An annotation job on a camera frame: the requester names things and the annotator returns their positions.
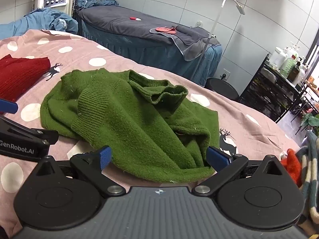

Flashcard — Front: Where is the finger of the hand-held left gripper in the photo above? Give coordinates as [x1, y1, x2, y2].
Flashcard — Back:
[0, 116, 60, 145]
[0, 99, 19, 115]

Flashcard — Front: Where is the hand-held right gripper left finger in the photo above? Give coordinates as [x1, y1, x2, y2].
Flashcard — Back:
[35, 146, 126, 197]

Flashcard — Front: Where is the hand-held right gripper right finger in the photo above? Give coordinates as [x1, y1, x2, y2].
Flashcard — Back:
[193, 146, 286, 196]

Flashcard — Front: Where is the green knit sweater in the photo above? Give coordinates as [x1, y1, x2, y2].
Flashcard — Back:
[40, 68, 220, 183]

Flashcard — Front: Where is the blue clothes pile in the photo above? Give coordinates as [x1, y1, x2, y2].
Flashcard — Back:
[0, 7, 79, 40]

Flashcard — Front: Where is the red knit sweater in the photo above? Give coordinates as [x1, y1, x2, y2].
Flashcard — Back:
[0, 54, 51, 102]

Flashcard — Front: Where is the black round stool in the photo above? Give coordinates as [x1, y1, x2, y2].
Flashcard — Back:
[205, 78, 240, 102]

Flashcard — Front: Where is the black trolley shelf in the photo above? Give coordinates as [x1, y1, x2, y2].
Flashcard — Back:
[239, 53, 309, 123]

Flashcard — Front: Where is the orange-red knit item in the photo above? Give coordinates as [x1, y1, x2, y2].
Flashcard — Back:
[280, 149, 302, 187]

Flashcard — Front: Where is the pink polka dot blanket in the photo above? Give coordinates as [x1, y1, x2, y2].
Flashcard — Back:
[0, 29, 303, 238]

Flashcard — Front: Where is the striped knit cloth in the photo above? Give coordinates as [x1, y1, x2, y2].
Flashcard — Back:
[296, 131, 319, 237]

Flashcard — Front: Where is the green leafy plant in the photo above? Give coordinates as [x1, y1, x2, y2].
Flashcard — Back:
[300, 113, 319, 132]

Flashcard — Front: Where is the dark brown bottle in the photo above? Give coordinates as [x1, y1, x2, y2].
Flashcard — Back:
[288, 61, 302, 83]

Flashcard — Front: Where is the green bottle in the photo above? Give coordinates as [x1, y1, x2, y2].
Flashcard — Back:
[280, 54, 297, 78]

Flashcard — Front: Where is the cluttered display counter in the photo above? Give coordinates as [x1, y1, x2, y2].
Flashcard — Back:
[303, 77, 319, 112]

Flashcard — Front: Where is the slim white bottle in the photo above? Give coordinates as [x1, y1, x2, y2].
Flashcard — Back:
[296, 63, 307, 86]

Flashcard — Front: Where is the grey towel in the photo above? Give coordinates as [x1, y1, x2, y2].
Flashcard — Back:
[150, 24, 221, 61]

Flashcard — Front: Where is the dark grey massage bed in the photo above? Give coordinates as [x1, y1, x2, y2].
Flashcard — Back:
[76, 5, 223, 86]

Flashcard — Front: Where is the small red cloth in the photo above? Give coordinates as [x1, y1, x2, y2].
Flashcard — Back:
[156, 26, 177, 34]

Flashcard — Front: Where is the white floor lamp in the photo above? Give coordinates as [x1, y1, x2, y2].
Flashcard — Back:
[197, 0, 245, 87]

